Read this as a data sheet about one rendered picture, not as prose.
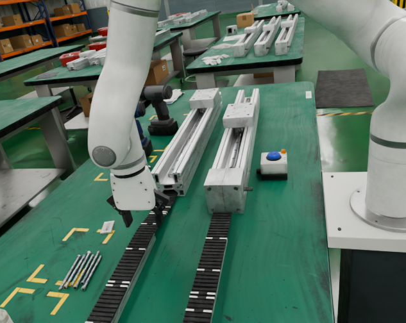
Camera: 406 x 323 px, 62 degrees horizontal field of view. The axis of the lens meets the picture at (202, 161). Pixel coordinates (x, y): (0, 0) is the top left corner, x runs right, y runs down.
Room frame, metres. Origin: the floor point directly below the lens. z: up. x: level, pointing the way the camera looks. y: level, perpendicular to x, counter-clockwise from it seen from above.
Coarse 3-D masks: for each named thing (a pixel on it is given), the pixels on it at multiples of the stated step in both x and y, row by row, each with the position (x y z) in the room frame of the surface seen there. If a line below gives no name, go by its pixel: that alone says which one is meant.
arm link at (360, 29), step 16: (288, 0) 0.65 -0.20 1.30; (304, 0) 0.62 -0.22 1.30; (320, 0) 0.61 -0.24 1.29; (336, 0) 0.60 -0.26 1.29; (352, 0) 0.60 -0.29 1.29; (368, 0) 0.61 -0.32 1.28; (384, 0) 0.67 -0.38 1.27; (320, 16) 0.63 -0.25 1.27; (336, 16) 0.61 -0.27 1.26; (352, 16) 0.61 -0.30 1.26; (368, 16) 0.63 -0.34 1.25; (384, 16) 0.66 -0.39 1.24; (400, 16) 0.66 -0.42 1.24; (336, 32) 0.64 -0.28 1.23; (352, 32) 0.64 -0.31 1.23; (368, 32) 0.66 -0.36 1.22; (352, 48) 0.69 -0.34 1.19; (368, 48) 0.67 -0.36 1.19; (368, 64) 0.69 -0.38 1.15
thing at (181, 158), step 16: (192, 112) 1.41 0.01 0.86; (208, 112) 1.37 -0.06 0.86; (192, 128) 1.32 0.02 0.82; (208, 128) 1.30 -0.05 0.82; (176, 144) 1.11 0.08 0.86; (192, 144) 1.07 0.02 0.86; (160, 160) 0.99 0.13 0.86; (176, 160) 1.02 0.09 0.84; (192, 160) 1.02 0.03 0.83; (160, 176) 0.92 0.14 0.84; (176, 176) 0.91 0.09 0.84; (192, 176) 0.99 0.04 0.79
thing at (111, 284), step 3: (108, 282) 0.54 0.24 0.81; (111, 282) 0.54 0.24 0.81; (114, 282) 0.54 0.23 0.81; (117, 282) 0.54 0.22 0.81; (120, 282) 0.54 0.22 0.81; (123, 282) 0.53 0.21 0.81; (126, 282) 0.53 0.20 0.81; (129, 282) 0.53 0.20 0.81; (108, 285) 0.53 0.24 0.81; (111, 285) 0.53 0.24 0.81; (114, 285) 0.53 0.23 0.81; (117, 285) 0.53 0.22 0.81; (120, 285) 0.53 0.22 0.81; (123, 285) 0.53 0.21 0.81; (126, 285) 0.52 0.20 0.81; (123, 288) 0.52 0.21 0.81; (126, 288) 0.52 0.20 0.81
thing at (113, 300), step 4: (100, 296) 0.51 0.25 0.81; (104, 296) 0.50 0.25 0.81; (108, 296) 0.50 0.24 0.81; (112, 296) 0.50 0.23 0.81; (100, 300) 0.50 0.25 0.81; (104, 300) 0.49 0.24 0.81; (108, 300) 0.50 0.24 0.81; (112, 300) 0.49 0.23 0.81; (116, 300) 0.49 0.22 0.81; (120, 300) 0.49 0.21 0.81; (116, 304) 0.48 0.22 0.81
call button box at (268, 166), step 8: (280, 152) 0.95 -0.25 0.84; (264, 160) 0.92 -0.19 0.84; (272, 160) 0.90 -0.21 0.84; (280, 160) 0.90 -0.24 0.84; (264, 168) 0.90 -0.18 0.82; (272, 168) 0.89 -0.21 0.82; (280, 168) 0.88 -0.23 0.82; (264, 176) 0.90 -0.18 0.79; (272, 176) 0.89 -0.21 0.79; (280, 176) 0.88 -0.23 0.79
